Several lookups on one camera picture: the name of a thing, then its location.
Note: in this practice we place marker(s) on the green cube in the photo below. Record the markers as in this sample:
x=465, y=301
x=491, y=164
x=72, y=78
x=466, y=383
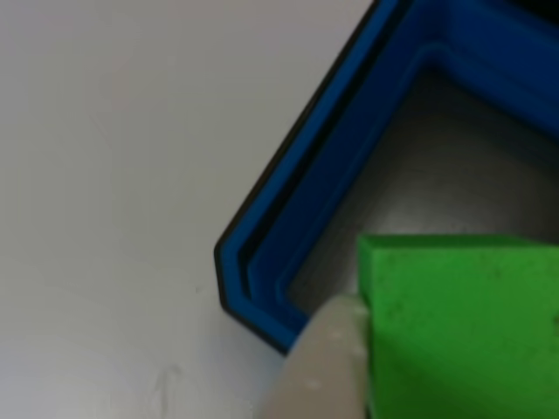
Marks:
x=458, y=327

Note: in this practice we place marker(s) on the blue square box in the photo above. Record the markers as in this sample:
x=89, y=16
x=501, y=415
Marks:
x=305, y=174

